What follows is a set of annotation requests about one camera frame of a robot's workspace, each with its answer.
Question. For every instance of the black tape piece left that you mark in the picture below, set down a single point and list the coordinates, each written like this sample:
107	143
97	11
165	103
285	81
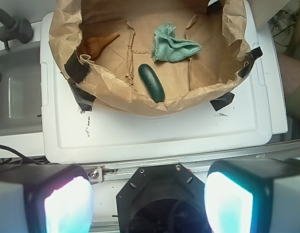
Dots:
77	72

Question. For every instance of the dark green toy cucumber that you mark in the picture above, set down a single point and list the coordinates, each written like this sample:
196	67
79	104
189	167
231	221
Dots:
152	83

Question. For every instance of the black octagonal mount plate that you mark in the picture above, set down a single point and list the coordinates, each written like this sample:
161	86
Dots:
162	199

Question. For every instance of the blue-green knitted cloth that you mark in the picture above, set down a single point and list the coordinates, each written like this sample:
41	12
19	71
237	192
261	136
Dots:
167	47

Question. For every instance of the black tape piece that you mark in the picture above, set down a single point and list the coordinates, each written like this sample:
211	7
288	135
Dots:
222	101
77	72

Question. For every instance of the wooden spoon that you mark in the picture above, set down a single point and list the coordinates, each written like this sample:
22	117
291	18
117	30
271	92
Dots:
93	46

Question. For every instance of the aluminium frame rail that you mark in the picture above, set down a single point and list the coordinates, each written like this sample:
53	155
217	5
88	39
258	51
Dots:
195	162

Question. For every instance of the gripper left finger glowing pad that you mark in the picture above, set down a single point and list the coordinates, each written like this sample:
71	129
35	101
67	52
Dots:
45	199

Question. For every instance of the brown crumpled paper bag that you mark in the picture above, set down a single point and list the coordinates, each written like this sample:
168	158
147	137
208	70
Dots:
114	80

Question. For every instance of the grey toy faucet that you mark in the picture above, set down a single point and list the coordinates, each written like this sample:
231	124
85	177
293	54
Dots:
14	28

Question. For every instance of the white toy sink basin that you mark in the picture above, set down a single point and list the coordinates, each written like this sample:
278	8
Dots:
20	90

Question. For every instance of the black tape piece right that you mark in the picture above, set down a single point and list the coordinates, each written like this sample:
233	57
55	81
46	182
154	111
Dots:
222	101

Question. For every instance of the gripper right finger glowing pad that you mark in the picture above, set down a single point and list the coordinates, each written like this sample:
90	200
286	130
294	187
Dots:
253	196

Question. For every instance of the white plastic tray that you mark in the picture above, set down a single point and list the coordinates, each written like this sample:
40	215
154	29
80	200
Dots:
72	136

